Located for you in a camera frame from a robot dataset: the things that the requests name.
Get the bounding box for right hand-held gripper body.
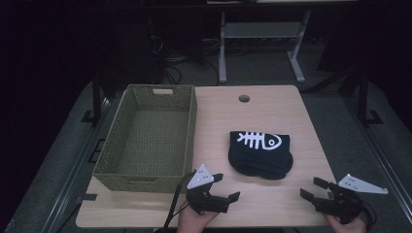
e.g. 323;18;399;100
312;173;389;225

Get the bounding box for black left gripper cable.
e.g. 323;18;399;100
162;172;196;233

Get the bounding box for person's left hand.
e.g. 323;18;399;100
176;202;220;233

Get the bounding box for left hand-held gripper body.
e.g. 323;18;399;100
186;163;230;216

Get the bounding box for tangle of floor cables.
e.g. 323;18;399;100
150;33;222;85

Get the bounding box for black metal stand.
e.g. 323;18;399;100
81;72;110;126
354;69;385;128

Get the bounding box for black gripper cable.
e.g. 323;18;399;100
354;195;379;231
162;172;196;233

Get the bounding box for white metal desk frame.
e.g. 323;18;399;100
218;10;312;84

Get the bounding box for green woven basket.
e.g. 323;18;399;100
92;83;198;194

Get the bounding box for black garment fishbone print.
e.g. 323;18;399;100
227;130;294;182

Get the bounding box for person's right hand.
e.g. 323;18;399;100
324;214;367;233

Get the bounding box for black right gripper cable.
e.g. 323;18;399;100
354;195;379;231

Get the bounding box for grey metal floor rail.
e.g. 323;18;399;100
40;96;113;233
343;96;412;216

